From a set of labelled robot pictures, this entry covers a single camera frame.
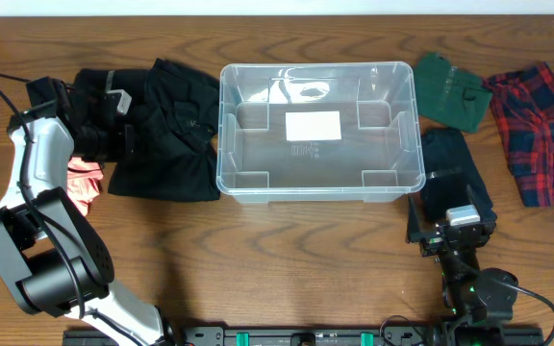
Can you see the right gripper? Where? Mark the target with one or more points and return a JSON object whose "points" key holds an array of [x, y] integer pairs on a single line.
{"points": [[415, 233]]}

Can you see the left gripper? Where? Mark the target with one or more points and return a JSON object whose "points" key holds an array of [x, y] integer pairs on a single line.
{"points": [[126, 139]]}

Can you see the small black garment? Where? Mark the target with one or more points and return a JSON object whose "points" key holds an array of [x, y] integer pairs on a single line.
{"points": [[91, 86]]}

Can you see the pink garment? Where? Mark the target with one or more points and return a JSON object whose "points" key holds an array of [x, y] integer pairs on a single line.
{"points": [[83, 183]]}

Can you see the large black garment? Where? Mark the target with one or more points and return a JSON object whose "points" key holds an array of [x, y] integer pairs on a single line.
{"points": [[175, 119]]}

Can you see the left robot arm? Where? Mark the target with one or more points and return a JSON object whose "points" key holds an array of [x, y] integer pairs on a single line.
{"points": [[51, 259]]}

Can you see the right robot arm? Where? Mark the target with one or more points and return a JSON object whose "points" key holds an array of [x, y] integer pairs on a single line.
{"points": [[481, 299]]}

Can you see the white label in container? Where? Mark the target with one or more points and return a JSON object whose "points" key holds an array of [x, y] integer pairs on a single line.
{"points": [[313, 126]]}

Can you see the clear plastic storage container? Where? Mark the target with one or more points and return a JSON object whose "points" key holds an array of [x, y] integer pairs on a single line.
{"points": [[378, 159]]}

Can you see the black folded garment right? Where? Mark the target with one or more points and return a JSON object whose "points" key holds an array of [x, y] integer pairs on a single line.
{"points": [[449, 168]]}

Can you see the dark green folded garment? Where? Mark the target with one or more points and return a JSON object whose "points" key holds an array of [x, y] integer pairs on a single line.
{"points": [[449, 95]]}

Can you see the red navy plaid shirt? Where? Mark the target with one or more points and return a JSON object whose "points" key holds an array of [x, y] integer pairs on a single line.
{"points": [[522, 106]]}

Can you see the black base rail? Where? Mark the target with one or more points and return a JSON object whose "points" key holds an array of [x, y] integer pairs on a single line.
{"points": [[390, 335]]}

